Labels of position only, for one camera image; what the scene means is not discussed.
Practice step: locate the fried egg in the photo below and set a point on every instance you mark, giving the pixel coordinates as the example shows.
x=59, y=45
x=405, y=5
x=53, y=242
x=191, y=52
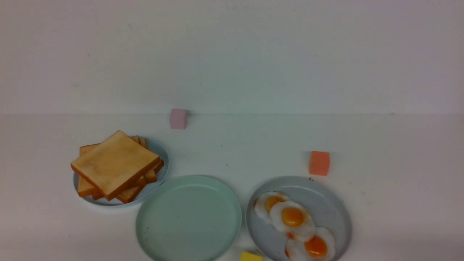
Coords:
x=264, y=203
x=292, y=220
x=321, y=247

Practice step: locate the orange cube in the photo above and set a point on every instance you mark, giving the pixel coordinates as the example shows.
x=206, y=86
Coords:
x=319, y=163

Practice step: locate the pink cube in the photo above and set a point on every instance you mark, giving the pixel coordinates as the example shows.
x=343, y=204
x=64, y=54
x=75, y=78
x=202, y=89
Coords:
x=178, y=118

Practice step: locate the yellow cube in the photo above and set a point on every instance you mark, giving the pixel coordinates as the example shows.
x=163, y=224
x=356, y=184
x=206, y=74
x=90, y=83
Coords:
x=247, y=256

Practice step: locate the grey-blue egg plate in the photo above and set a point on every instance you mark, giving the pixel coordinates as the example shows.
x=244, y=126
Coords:
x=324, y=206

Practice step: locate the light blue bread plate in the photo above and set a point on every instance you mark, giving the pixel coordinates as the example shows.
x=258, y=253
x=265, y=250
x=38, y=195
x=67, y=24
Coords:
x=155, y=147

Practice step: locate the mint green plate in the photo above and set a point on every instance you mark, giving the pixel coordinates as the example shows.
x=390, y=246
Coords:
x=191, y=218

